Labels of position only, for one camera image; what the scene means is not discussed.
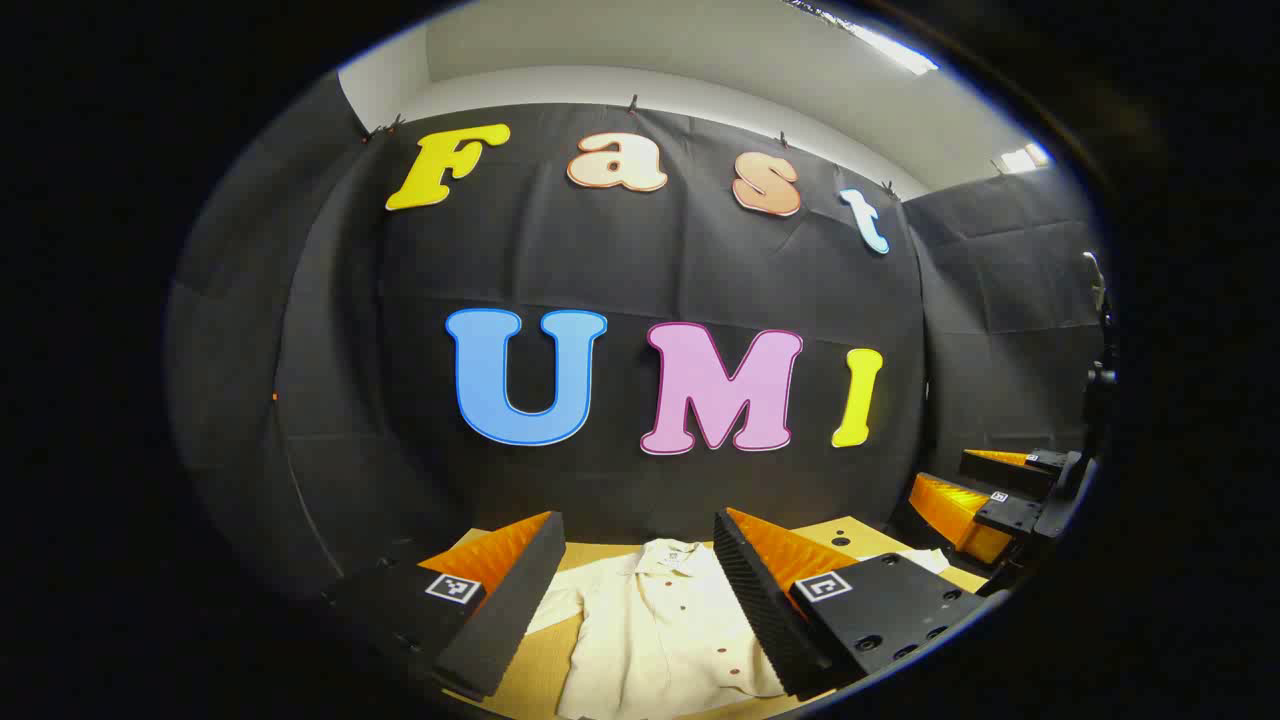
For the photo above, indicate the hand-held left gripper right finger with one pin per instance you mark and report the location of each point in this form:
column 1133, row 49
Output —
column 760, row 600

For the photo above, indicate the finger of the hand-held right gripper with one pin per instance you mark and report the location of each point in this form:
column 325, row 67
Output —
column 1005, row 470
column 965, row 515

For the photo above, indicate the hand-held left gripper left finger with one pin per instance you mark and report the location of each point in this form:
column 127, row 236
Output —
column 505, row 605

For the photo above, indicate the cream button-up shirt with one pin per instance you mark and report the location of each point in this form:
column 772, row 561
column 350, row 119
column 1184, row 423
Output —
column 655, row 640

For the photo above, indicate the small ceiling light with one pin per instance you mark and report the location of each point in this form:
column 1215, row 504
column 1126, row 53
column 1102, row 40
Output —
column 1022, row 157

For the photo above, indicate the black backdrop cloth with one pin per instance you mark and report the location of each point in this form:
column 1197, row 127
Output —
column 650, row 270

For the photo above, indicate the long ceiling light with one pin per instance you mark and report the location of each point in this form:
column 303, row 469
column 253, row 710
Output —
column 880, row 40

